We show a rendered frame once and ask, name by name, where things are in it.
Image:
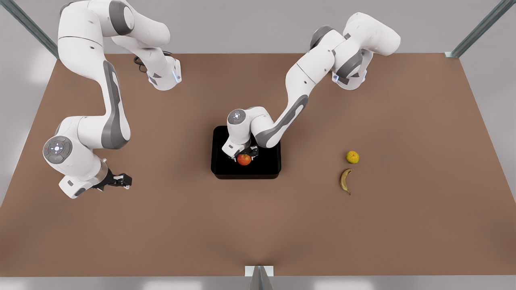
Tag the black square tray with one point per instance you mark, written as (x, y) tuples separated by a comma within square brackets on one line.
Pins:
[(266, 163)]

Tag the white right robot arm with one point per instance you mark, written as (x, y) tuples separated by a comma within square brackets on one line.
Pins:
[(84, 133)]

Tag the yellow-green orange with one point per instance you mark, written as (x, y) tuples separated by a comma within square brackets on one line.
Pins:
[(352, 157)]

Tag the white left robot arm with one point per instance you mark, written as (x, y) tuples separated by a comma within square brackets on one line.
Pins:
[(298, 86)]

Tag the ripe spotted banana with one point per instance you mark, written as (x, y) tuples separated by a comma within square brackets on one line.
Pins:
[(344, 180)]

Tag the silver frame post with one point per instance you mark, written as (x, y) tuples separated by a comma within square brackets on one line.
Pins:
[(259, 278), (477, 30), (30, 26)]

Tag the red apple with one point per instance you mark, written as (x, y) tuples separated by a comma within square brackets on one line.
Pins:
[(244, 159)]

